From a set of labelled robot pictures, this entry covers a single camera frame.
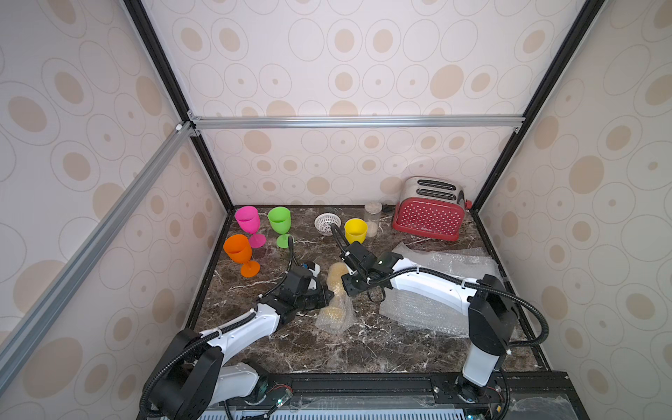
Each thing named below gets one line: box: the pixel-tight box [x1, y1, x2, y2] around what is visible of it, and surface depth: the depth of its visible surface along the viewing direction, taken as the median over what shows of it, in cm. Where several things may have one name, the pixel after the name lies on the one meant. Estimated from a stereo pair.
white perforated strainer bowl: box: [314, 212, 343, 237], surface depth 114 cm
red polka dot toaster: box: [392, 175, 473, 242], surface depth 104 cm
